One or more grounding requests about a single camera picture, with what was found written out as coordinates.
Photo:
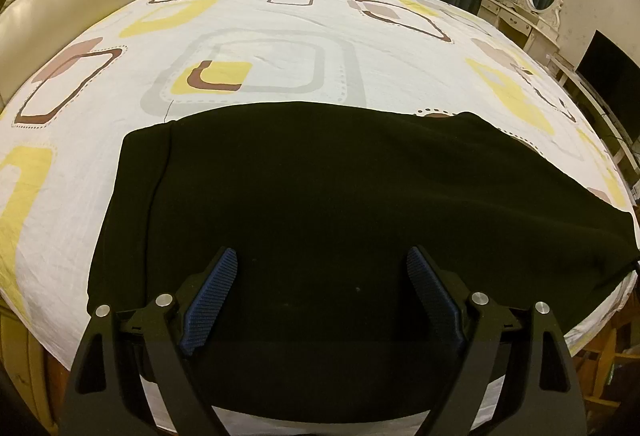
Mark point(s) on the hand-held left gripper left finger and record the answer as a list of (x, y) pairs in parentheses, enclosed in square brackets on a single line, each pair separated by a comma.
[(210, 306)]

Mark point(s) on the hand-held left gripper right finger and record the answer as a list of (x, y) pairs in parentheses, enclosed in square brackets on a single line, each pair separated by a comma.
[(430, 301)]

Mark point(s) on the black pants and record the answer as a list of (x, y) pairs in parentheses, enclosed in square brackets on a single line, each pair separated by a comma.
[(325, 191)]

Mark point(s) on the wooden chair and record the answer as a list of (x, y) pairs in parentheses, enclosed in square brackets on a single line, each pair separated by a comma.
[(605, 366)]

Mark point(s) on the white television stand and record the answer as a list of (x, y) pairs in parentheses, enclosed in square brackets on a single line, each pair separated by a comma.
[(562, 65)]

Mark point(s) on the patterned white bed sheet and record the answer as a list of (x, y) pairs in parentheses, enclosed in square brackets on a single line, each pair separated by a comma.
[(280, 25)]

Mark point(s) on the white vanity table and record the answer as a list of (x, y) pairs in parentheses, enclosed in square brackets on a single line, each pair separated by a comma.
[(515, 23)]

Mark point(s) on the black television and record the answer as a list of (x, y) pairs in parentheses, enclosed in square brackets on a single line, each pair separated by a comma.
[(610, 70)]

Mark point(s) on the cream bed frame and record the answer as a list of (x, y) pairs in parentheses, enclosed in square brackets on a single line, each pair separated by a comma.
[(25, 366)]

